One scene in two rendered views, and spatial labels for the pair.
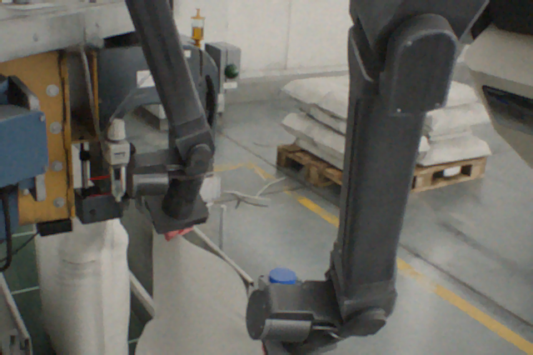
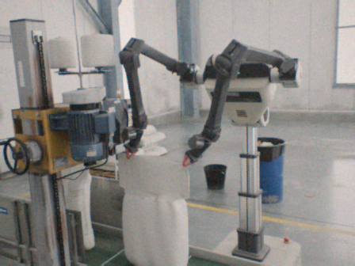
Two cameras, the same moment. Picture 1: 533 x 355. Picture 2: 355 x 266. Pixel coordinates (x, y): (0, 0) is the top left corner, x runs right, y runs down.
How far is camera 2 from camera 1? 1.22 m
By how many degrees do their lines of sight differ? 28
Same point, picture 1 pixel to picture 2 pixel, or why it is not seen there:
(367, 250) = (218, 115)
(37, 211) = not seen: hidden behind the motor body
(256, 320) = (192, 143)
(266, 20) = not seen: hidden behind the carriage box
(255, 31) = not seen: hidden behind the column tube
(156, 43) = (136, 91)
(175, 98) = (139, 107)
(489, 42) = (208, 81)
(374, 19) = (227, 65)
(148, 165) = (131, 129)
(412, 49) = (234, 68)
